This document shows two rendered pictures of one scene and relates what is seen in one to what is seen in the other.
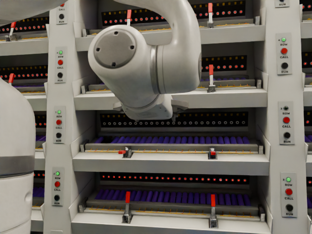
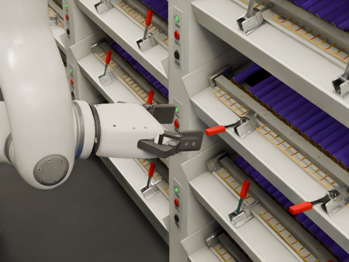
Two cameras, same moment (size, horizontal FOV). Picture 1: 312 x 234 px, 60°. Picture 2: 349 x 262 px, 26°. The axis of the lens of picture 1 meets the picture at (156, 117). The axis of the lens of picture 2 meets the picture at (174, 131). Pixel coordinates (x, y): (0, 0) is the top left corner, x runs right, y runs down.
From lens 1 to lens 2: 1.01 m
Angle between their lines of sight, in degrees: 61
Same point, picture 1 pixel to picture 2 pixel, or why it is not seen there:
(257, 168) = not seen: outside the picture
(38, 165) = (166, 83)
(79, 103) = (197, 15)
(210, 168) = (321, 222)
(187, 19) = (13, 128)
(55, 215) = (177, 163)
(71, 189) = not seen: hidden behind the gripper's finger
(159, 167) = (269, 176)
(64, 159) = (183, 93)
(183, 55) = (16, 162)
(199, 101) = (321, 101)
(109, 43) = not seen: outside the picture
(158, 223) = (265, 250)
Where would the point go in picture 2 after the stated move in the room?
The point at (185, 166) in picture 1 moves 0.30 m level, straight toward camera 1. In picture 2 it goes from (294, 197) to (131, 255)
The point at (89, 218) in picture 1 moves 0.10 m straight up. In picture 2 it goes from (209, 188) to (210, 147)
